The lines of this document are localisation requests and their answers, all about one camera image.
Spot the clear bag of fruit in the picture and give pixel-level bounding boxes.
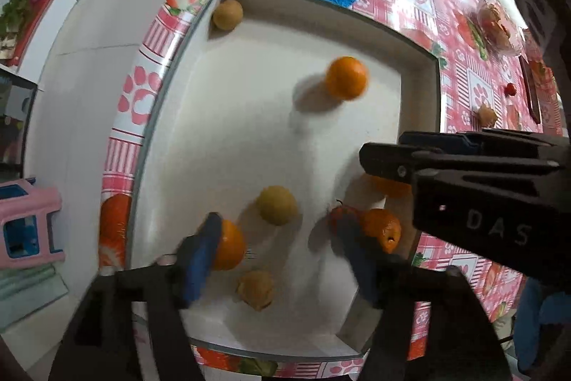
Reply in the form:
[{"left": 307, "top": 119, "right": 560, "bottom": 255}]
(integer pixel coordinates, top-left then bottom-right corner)
[{"left": 475, "top": 0, "right": 525, "bottom": 56}]

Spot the yellow round fruit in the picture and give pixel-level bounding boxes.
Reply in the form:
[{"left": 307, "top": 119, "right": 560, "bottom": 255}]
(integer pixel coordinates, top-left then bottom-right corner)
[
  {"left": 256, "top": 185, "right": 298, "bottom": 226},
  {"left": 212, "top": 0, "right": 244, "bottom": 30}
]

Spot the white square tray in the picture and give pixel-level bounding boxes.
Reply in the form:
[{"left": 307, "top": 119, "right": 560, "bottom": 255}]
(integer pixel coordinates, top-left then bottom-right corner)
[{"left": 127, "top": 0, "right": 442, "bottom": 357}]

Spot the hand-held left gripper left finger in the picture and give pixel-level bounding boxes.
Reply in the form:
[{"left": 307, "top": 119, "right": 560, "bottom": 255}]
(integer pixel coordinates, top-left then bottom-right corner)
[{"left": 48, "top": 211, "right": 224, "bottom": 381}]

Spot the green leafy plant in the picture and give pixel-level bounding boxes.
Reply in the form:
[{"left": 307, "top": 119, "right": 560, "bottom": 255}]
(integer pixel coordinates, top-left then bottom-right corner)
[{"left": 0, "top": 0, "right": 42, "bottom": 34}]

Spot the wrinkled brown round fruit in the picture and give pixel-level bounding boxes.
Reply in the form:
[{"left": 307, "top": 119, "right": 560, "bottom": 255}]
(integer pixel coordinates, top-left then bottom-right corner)
[
  {"left": 476, "top": 105, "right": 499, "bottom": 128},
  {"left": 236, "top": 269, "right": 275, "bottom": 311}
]

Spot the large orange mandarin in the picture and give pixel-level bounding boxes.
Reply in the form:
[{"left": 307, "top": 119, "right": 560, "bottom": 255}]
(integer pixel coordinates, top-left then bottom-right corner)
[{"left": 325, "top": 56, "right": 369, "bottom": 100}]

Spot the dark glass cabinet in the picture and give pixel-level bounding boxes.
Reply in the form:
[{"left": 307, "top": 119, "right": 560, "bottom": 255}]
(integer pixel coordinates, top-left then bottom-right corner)
[{"left": 0, "top": 69, "right": 37, "bottom": 170}]

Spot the small orange mandarin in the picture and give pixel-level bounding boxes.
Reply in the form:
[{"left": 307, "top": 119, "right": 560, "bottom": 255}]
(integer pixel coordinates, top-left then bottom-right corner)
[{"left": 360, "top": 208, "right": 402, "bottom": 254}]

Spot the red fruit with stem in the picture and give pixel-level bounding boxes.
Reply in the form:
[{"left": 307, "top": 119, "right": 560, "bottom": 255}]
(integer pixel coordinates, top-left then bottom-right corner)
[{"left": 329, "top": 199, "right": 361, "bottom": 232}]

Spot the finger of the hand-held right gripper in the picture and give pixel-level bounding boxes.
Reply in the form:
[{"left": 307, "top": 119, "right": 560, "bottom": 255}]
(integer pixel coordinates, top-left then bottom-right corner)
[
  {"left": 359, "top": 141, "right": 564, "bottom": 186},
  {"left": 398, "top": 129, "right": 571, "bottom": 162}
]

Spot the pale green plastic box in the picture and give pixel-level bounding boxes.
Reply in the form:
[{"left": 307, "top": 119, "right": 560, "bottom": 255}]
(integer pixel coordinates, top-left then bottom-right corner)
[{"left": 0, "top": 265, "right": 70, "bottom": 330}]

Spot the red paper packet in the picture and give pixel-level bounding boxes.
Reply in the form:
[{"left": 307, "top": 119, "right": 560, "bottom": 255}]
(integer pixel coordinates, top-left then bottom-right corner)
[{"left": 522, "top": 51, "right": 565, "bottom": 136}]

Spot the black phone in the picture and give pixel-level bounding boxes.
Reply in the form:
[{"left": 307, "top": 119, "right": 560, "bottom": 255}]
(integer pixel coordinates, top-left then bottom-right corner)
[{"left": 519, "top": 55, "right": 542, "bottom": 125}]

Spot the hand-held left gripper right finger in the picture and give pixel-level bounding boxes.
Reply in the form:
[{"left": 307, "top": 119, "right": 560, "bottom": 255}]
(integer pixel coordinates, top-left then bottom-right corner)
[{"left": 337, "top": 214, "right": 514, "bottom": 381}]

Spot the pink plastic stool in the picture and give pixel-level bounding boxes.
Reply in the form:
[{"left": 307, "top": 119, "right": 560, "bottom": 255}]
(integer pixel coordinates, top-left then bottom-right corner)
[{"left": 0, "top": 179, "right": 66, "bottom": 270}]

